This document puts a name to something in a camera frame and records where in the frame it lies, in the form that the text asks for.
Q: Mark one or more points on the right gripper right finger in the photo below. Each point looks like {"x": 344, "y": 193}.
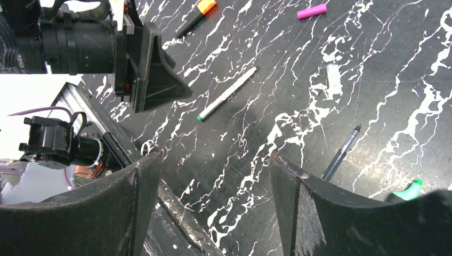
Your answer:
{"x": 316, "y": 217}

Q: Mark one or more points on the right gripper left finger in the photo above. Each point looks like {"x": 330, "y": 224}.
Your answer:
{"x": 109, "y": 216}

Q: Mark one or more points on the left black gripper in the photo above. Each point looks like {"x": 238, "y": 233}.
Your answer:
{"x": 99, "y": 47}

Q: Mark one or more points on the white marker pen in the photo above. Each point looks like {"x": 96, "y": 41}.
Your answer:
{"x": 227, "y": 93}

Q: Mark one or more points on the orange black highlighter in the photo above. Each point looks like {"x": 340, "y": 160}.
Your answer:
{"x": 194, "y": 16}

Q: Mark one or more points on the magenta pen cap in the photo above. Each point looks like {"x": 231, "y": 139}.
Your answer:
{"x": 312, "y": 11}

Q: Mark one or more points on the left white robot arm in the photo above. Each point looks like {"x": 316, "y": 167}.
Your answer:
{"x": 21, "y": 46}

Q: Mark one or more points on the black ballpoint pen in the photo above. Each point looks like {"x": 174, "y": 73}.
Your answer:
{"x": 341, "y": 154}

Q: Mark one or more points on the clear pen cap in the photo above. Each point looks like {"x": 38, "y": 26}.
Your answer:
{"x": 334, "y": 80}

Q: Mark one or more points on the green tipped black highlighter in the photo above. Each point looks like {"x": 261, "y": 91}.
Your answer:
{"x": 411, "y": 192}

